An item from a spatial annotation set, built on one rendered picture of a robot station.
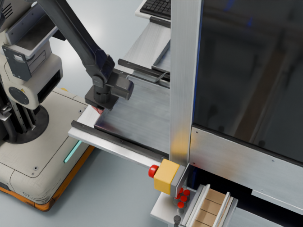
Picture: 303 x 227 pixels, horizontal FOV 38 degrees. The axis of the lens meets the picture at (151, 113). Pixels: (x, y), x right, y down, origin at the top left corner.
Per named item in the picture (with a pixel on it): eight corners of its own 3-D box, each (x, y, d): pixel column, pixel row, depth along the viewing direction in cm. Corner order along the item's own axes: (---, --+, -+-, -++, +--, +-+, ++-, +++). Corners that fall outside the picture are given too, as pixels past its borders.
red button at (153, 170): (163, 172, 133) (163, 165, 129) (158, 183, 130) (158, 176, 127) (152, 167, 134) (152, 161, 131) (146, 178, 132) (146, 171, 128)
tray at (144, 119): (211, 109, 159) (212, 103, 156) (183, 165, 145) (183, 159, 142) (128, 81, 169) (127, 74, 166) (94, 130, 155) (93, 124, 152)
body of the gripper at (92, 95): (110, 112, 147) (111, 100, 141) (83, 100, 148) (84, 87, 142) (119, 99, 151) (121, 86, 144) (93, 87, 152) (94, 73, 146)
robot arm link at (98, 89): (98, 65, 140) (91, 78, 137) (118, 73, 140) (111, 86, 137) (98, 79, 146) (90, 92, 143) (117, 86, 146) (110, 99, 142)
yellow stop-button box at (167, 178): (185, 179, 133) (185, 166, 127) (175, 198, 129) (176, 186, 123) (162, 169, 135) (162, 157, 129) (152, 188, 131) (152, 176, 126)
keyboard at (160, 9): (230, 15, 203) (230, 11, 201) (220, 34, 195) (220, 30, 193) (151, -5, 214) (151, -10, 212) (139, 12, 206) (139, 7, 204)
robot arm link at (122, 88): (103, 52, 135) (91, 74, 132) (137, 65, 134) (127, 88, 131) (103, 73, 146) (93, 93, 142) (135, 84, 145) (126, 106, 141)
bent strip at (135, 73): (166, 82, 168) (166, 71, 163) (162, 87, 166) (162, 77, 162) (134, 70, 172) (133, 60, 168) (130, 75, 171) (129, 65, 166)
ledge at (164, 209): (207, 199, 139) (207, 197, 138) (191, 234, 132) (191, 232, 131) (167, 183, 143) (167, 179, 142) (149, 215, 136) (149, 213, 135)
